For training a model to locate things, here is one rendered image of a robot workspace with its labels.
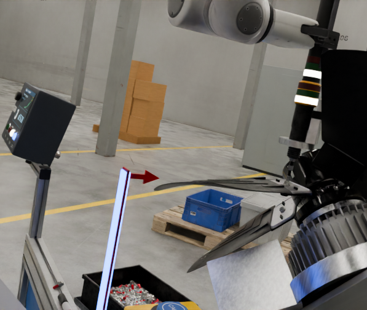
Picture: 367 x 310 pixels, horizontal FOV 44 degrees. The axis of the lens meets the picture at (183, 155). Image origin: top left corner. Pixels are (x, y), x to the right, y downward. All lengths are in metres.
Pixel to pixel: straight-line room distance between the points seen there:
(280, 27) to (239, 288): 0.48
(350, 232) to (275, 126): 7.62
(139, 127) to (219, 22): 8.43
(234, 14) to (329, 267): 0.44
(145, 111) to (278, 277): 8.27
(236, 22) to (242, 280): 0.48
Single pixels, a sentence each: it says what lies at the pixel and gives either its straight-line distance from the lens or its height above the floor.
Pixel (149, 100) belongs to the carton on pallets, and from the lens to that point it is 9.06.
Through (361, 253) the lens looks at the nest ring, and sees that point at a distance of 0.82.
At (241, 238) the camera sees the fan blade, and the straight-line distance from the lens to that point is 1.06.
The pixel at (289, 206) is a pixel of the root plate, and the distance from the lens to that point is 1.04.
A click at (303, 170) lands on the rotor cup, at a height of 1.22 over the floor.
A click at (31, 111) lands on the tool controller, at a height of 1.20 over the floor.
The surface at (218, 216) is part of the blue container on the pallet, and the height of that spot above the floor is 0.28.
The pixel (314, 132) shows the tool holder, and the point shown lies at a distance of 0.91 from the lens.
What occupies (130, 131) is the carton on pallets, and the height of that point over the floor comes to 0.18.
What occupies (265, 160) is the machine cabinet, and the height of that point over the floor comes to 0.24.
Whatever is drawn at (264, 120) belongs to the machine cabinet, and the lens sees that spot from 8.53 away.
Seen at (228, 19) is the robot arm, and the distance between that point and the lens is 0.69.
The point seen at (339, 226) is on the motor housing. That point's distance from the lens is 0.86.
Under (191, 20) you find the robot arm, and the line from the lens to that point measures 0.74.
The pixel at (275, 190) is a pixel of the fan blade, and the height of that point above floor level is 1.19.
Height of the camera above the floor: 1.35
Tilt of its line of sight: 9 degrees down
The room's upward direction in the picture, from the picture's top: 11 degrees clockwise
